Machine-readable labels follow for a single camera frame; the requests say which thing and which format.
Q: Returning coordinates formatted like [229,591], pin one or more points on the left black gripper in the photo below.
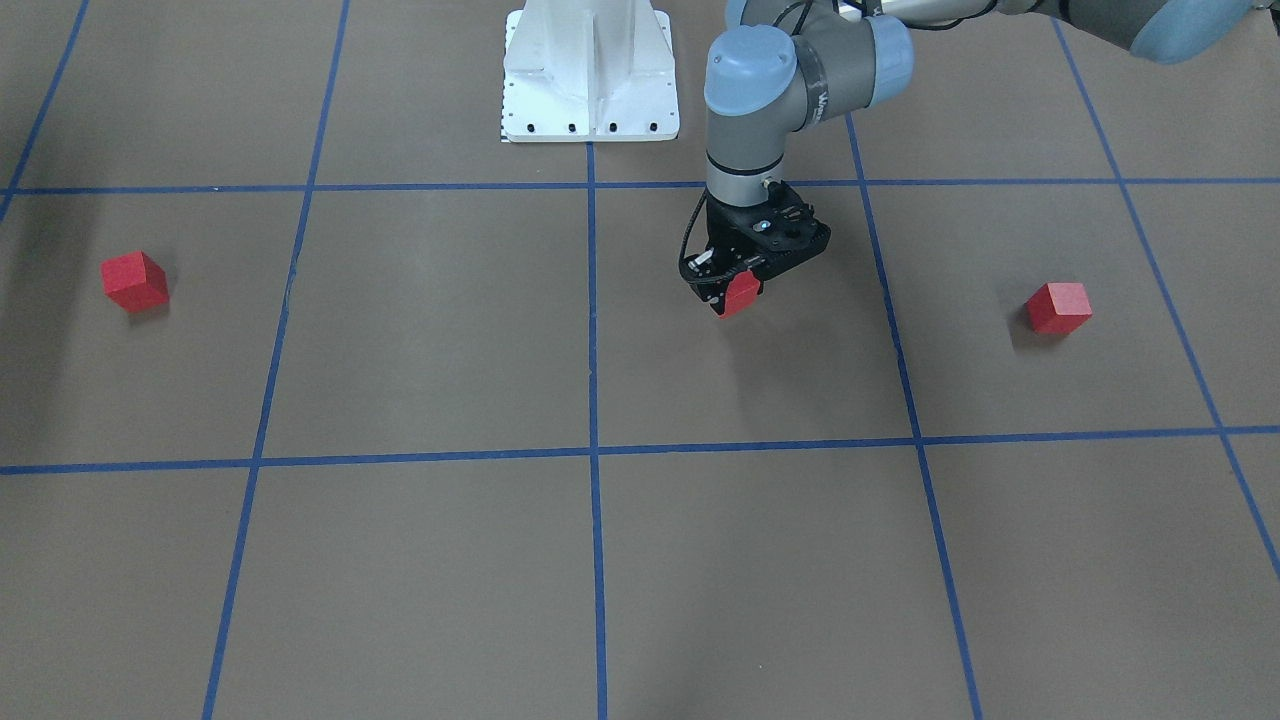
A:
[722,232]

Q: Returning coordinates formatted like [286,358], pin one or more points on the red cube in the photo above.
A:
[134,282]
[738,294]
[1058,308]

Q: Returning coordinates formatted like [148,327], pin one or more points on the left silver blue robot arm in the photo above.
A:
[780,67]

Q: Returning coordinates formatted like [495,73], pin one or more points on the brown paper table cover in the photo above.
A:
[431,429]

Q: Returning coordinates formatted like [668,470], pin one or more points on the white pedestal column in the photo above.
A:
[589,72]

